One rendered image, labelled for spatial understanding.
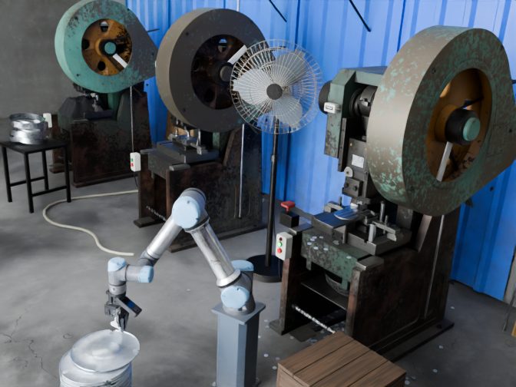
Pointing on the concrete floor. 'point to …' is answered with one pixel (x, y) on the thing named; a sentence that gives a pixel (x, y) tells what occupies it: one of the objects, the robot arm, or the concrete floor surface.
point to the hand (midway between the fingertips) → (124, 330)
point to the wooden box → (339, 366)
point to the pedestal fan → (283, 64)
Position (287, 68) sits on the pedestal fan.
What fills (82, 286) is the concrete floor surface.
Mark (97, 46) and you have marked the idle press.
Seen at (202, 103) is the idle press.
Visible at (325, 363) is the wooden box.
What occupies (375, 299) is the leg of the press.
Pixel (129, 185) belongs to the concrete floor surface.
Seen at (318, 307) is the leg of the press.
